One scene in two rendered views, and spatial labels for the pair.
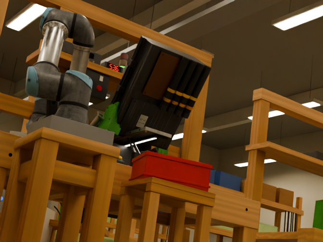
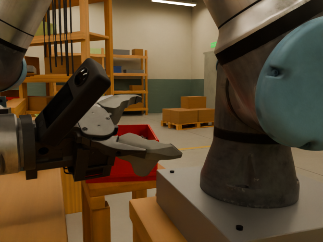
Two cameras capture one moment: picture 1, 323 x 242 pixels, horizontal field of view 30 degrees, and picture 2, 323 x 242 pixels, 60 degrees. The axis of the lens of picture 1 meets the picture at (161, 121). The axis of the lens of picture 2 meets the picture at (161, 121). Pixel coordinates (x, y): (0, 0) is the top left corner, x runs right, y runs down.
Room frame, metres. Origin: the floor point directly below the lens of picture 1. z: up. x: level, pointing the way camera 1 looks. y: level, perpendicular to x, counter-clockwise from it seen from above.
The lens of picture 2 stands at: (2.37, 0.81, 1.08)
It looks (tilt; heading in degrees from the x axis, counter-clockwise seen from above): 8 degrees down; 280
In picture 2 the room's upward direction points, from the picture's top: straight up
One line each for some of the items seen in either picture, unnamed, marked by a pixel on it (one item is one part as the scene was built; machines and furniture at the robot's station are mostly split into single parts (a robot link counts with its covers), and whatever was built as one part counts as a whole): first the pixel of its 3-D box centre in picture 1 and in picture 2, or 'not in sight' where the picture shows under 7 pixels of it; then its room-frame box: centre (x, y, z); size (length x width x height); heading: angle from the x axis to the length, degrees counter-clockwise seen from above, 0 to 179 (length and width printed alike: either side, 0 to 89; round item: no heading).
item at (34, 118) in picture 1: (38, 125); not in sight; (2.69, 0.56, 1.01); 0.11 x 0.08 x 0.09; 40
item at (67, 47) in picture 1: (66, 49); not in sight; (3.16, 0.59, 1.59); 0.15 x 0.07 x 0.07; 122
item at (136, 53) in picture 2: not in sight; (99, 82); (6.00, -7.92, 1.12); 3.16 x 0.54 x 2.24; 33
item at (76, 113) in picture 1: (71, 117); (249, 158); (2.31, 0.36, 0.96); 0.15 x 0.15 x 0.10
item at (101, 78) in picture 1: (90, 86); not in sight; (3.25, 0.43, 1.42); 0.17 x 0.12 x 0.15; 122
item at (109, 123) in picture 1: (111, 122); not in sight; (3.04, 0.26, 1.17); 0.13 x 0.12 x 0.20; 122
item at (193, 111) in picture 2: not in sight; (189, 111); (2.94, -6.30, 0.37); 1.20 x 0.80 x 0.74; 41
